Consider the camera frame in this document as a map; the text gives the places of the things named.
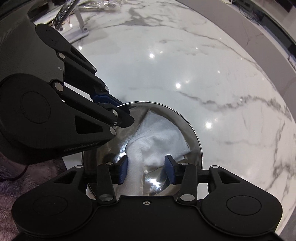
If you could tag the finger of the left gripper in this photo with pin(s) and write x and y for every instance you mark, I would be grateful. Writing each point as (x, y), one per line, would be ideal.
(60, 60)
(104, 112)

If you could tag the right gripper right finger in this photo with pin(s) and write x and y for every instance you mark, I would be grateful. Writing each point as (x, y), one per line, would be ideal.
(185, 175)

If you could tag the stainless steel bowl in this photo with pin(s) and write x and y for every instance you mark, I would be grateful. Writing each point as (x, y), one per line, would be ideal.
(115, 149)

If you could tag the white paper towel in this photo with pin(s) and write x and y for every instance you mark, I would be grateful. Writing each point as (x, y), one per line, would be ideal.
(155, 138)

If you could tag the white phone stand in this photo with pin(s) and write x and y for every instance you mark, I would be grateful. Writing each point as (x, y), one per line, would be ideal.
(75, 31)

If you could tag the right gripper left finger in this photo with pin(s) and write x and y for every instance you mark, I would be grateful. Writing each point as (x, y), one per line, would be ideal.
(107, 175)

